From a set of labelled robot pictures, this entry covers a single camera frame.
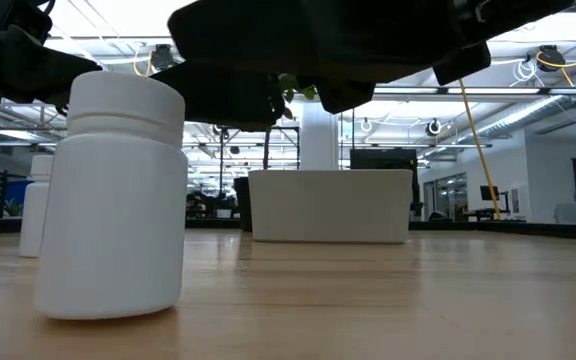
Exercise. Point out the small white planter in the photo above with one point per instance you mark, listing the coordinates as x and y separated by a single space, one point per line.
224 213

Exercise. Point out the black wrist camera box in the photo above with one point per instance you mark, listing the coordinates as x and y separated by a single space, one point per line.
460 62

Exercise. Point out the white building pillar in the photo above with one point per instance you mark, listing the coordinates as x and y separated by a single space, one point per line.
318 145

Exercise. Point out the black desk monitor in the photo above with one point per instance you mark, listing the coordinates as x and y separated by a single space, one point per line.
485 192

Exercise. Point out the white rectangular basket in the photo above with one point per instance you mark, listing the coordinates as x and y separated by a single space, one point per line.
328 205

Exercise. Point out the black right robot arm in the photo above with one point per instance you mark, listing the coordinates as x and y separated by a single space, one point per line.
508 15

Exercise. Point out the green leafy plant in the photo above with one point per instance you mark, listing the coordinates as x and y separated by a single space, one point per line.
288 81

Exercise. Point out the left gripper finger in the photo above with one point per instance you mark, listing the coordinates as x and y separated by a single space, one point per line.
43 70

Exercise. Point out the black perforated box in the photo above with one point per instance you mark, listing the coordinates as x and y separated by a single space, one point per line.
383 159

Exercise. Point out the grey office chair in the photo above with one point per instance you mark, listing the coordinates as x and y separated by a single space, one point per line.
570 214

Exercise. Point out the blue plastic bin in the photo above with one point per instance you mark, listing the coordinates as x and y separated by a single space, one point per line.
18 192

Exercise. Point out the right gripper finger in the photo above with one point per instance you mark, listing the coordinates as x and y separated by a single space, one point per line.
343 95
228 100

